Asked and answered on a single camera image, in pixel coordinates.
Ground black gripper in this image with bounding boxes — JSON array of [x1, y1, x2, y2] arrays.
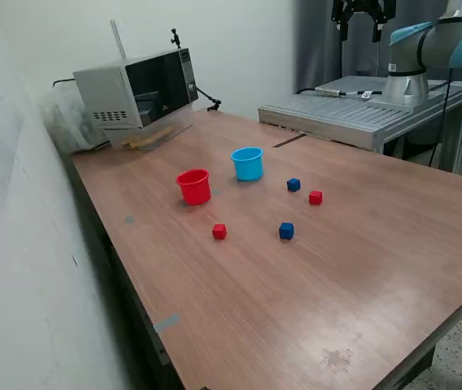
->
[[332, 0, 397, 44]]

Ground dark grey curtain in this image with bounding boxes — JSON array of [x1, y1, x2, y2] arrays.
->
[[294, 0, 462, 160]]

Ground silver metal cylinder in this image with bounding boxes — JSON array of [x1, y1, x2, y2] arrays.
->
[[314, 85, 348, 98]]

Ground aluminium robot mounting table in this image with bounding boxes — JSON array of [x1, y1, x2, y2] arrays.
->
[[258, 75, 462, 176]]

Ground black tape strip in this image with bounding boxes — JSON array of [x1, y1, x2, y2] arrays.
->
[[272, 133, 308, 150]]

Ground light blue plastic cup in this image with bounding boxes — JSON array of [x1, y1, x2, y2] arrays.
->
[[229, 146, 264, 183]]

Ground clear plastic box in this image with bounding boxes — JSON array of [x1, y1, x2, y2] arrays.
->
[[102, 103, 195, 152]]

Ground red plastic cup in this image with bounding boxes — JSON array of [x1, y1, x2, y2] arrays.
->
[[175, 168, 212, 206]]

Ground wooden sticks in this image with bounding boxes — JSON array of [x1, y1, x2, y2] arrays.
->
[[121, 125, 175, 150]]

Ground white upright rod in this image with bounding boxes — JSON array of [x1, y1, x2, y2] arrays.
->
[[111, 19, 128, 60]]

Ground silver microwave oven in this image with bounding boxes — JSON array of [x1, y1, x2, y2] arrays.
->
[[72, 47, 199, 131]]

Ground translucent plastic bag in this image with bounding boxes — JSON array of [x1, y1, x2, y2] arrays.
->
[[37, 87, 110, 154]]

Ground long grey tape piece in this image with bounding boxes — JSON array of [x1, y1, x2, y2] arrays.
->
[[152, 312, 182, 335]]

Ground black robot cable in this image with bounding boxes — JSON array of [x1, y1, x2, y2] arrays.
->
[[428, 67, 455, 168]]

